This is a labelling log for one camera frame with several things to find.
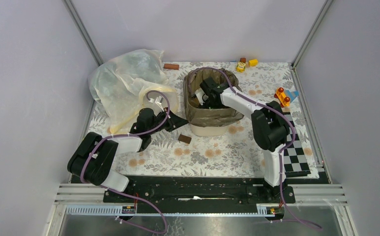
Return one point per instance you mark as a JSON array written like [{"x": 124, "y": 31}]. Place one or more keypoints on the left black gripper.
[{"x": 174, "y": 121}]

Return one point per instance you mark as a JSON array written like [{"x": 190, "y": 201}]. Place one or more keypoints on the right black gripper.
[{"x": 206, "y": 102}]

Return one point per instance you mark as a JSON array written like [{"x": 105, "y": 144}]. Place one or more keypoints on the dark trash bag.
[{"x": 208, "y": 117}]

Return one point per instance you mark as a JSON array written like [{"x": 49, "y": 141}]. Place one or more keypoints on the translucent white plastic bag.
[{"x": 125, "y": 84}]

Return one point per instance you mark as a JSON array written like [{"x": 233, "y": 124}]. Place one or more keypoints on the beige plastic trash bin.
[{"x": 208, "y": 131}]

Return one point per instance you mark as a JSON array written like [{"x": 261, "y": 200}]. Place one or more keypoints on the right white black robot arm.
[{"x": 270, "y": 127}]

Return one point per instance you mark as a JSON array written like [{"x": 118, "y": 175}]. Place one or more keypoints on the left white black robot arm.
[{"x": 92, "y": 161}]

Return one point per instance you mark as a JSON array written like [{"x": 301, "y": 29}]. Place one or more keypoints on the small brown wooden block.
[{"x": 184, "y": 139}]

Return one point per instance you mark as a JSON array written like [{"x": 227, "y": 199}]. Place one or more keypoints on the floral patterned table mat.
[{"x": 234, "y": 154}]

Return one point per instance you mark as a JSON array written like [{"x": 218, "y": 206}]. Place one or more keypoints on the yellow patterned toy block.
[{"x": 241, "y": 66}]

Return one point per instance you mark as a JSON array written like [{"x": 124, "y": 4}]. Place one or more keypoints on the small yellow block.
[{"x": 253, "y": 62}]

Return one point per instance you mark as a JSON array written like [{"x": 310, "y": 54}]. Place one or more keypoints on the brown cylinder stick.
[{"x": 170, "y": 66}]

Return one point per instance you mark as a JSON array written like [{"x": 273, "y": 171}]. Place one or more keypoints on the orange red toy car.
[{"x": 282, "y": 97}]

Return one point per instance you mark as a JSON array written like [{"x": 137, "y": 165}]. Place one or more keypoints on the blue paper piece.
[{"x": 292, "y": 94}]

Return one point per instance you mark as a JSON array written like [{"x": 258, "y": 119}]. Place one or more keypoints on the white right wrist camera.
[{"x": 200, "y": 96}]

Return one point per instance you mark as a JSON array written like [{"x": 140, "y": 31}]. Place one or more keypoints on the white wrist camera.
[
  {"x": 200, "y": 96},
  {"x": 157, "y": 104}
]

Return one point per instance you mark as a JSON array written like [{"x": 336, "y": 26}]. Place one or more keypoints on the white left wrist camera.
[{"x": 157, "y": 104}]

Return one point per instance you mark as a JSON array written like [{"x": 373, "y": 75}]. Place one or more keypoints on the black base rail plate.
[{"x": 208, "y": 194}]

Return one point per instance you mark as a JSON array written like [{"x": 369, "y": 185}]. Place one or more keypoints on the grey slotted cable duct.
[{"x": 95, "y": 210}]

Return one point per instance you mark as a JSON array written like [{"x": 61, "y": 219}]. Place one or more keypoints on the right aluminium frame post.
[{"x": 313, "y": 30}]

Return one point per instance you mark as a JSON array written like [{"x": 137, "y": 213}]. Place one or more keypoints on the aluminium frame post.
[
  {"x": 73, "y": 12},
  {"x": 313, "y": 30}
]

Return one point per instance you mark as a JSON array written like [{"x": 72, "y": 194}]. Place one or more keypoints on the left aluminium frame post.
[{"x": 73, "y": 12}]

